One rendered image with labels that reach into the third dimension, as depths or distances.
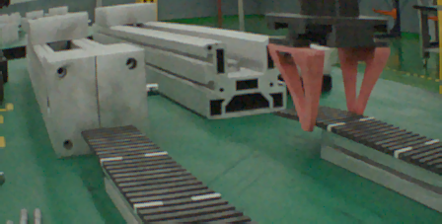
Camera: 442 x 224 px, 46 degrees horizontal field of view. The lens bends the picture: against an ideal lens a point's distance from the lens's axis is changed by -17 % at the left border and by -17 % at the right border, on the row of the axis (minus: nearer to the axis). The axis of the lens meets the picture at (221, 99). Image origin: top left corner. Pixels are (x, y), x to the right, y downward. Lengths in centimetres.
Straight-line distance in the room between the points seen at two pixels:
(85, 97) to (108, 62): 4
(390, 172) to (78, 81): 29
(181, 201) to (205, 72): 36
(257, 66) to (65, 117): 27
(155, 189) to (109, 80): 22
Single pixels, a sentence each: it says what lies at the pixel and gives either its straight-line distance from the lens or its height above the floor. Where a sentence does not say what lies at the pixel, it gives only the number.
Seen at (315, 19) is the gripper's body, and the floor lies 90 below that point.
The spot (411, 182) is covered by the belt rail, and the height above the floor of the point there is 79.
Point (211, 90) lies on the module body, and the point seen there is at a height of 81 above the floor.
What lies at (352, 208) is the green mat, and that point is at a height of 78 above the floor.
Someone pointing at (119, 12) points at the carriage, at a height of 89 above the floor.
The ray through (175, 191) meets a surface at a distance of 35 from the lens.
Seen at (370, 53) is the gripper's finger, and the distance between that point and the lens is 52.
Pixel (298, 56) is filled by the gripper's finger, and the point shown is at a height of 87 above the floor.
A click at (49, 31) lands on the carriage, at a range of 95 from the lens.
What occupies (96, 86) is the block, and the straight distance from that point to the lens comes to 55.
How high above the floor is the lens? 93
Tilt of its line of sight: 11 degrees down
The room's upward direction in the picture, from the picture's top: 2 degrees counter-clockwise
